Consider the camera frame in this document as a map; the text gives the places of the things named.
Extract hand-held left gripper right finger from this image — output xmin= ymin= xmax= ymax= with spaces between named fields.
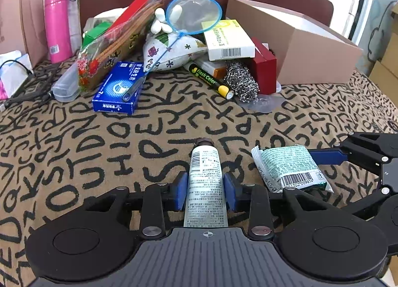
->
xmin=223 ymin=172 xmax=339 ymax=241

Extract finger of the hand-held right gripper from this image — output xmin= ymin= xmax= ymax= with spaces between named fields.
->
xmin=339 ymin=186 xmax=398 ymax=222
xmin=307 ymin=133 xmax=398 ymax=176

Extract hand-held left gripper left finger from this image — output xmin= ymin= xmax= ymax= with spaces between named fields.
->
xmin=83 ymin=173 xmax=189 ymax=240

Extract white printed tube bottle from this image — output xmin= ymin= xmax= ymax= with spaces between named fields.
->
xmin=184 ymin=138 xmax=228 ymax=228

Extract dark red box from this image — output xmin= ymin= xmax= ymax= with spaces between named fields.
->
xmin=249 ymin=37 xmax=278 ymax=95

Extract steel wool scrubber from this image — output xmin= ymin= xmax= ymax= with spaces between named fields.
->
xmin=223 ymin=59 xmax=259 ymax=102

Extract clear adhesive hook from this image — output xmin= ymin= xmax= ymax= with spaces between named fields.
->
xmin=239 ymin=96 xmax=282 ymax=115

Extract patterned tan black cloth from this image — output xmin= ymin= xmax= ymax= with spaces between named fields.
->
xmin=0 ymin=48 xmax=398 ymax=287

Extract large brown cardboard box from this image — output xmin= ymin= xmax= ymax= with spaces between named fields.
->
xmin=224 ymin=0 xmax=364 ymax=85

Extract black yellow marker pen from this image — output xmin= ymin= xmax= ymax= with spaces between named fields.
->
xmin=187 ymin=62 xmax=234 ymax=100

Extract orange white small box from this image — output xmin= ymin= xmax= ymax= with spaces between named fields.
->
xmin=195 ymin=57 xmax=229 ymax=80

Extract blue medicine box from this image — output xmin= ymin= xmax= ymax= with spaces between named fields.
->
xmin=92 ymin=61 xmax=147 ymax=115

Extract white printed fabric pouch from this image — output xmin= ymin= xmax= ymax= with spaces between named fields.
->
xmin=143 ymin=27 xmax=208 ymax=72

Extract white yellow medicine box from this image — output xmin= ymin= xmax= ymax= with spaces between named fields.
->
xmin=201 ymin=20 xmax=255 ymax=61

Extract clear plastic case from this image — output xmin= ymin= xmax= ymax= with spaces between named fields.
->
xmin=51 ymin=63 xmax=82 ymax=103

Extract incense sticks plastic packet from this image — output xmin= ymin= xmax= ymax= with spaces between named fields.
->
xmin=77 ymin=0 xmax=173 ymax=92

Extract blue small fishing net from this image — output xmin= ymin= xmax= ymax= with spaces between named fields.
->
xmin=123 ymin=0 xmax=223 ymax=102

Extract green box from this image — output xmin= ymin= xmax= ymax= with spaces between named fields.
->
xmin=82 ymin=22 xmax=113 ymax=49

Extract long red box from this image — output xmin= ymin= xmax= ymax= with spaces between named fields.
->
xmin=107 ymin=0 xmax=164 ymax=34

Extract white plastic bag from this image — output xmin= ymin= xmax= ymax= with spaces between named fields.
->
xmin=84 ymin=7 xmax=128 ymax=31

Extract pink thermos bottle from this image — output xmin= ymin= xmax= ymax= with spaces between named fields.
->
xmin=44 ymin=0 xmax=78 ymax=64

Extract tissue packet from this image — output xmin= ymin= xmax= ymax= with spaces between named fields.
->
xmin=0 ymin=51 xmax=33 ymax=99

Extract flat brown cardboard carton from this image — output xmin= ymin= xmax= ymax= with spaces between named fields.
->
xmin=0 ymin=0 xmax=47 ymax=67

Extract black cable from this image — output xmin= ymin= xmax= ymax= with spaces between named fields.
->
xmin=0 ymin=60 xmax=59 ymax=113

